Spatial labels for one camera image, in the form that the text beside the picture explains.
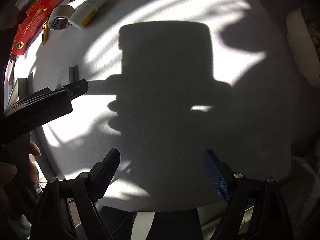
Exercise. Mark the white tape roll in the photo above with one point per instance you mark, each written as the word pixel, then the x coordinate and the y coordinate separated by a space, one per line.
pixel 62 10

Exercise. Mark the yellow utility knife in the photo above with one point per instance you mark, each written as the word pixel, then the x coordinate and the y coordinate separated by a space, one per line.
pixel 45 36

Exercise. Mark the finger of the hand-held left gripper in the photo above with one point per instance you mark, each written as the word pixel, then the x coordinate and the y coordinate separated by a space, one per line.
pixel 77 88

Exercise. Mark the white shallow tray box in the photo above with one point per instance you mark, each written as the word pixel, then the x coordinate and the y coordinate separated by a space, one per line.
pixel 22 87

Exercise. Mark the red cardboard box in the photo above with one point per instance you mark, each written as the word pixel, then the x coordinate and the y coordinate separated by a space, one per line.
pixel 37 7

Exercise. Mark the white pill bottle yellow label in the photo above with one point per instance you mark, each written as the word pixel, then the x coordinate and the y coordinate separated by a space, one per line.
pixel 82 12

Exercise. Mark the white oval tub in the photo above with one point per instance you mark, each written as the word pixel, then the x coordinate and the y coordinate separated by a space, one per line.
pixel 300 50

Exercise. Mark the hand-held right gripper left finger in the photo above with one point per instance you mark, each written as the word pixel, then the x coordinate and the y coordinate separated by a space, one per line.
pixel 110 172

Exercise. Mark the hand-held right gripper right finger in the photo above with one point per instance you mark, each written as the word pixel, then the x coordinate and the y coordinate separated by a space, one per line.
pixel 217 177

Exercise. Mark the person's left hand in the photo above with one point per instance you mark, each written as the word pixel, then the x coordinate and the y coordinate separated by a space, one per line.
pixel 35 150

